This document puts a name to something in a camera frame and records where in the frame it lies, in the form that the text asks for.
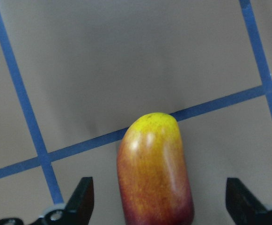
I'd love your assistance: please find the red yellow mango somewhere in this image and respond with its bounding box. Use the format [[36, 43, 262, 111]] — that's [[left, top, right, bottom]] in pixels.
[[117, 112, 194, 225]]

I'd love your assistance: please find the brown paper table cover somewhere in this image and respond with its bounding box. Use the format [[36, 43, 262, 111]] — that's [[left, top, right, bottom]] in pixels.
[[0, 0, 272, 225]]

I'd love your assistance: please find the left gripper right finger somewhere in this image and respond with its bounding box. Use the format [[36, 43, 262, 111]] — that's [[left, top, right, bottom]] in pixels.
[[225, 178, 272, 225]]

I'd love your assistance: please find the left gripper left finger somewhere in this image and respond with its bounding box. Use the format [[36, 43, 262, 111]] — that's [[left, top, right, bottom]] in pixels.
[[0, 177, 96, 225]]

